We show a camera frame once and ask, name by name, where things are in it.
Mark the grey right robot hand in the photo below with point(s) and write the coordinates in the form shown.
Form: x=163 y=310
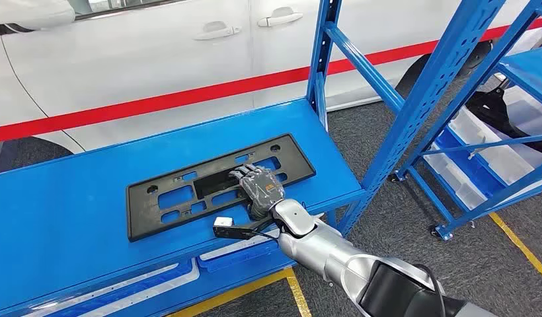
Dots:
x=262 y=188

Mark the black plastic plate holder part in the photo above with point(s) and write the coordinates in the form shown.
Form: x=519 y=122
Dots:
x=137 y=218

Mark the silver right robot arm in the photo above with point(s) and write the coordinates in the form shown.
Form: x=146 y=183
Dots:
x=323 y=249

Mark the blue metal shelf rack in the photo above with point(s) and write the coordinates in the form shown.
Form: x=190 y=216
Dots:
x=78 y=197

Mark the black car trim part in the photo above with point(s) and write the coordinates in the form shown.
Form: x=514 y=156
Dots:
x=490 y=109

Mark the blue wheeled shelf rack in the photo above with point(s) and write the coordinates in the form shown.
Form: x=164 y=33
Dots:
x=531 y=72

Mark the blue plastic crate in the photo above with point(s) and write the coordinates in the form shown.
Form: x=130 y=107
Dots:
x=157 y=286
x=253 y=260
x=468 y=175

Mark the white car with red stripe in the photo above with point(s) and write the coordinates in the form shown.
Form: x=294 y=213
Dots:
x=122 y=65

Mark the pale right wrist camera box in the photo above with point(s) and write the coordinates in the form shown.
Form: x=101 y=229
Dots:
x=223 y=222

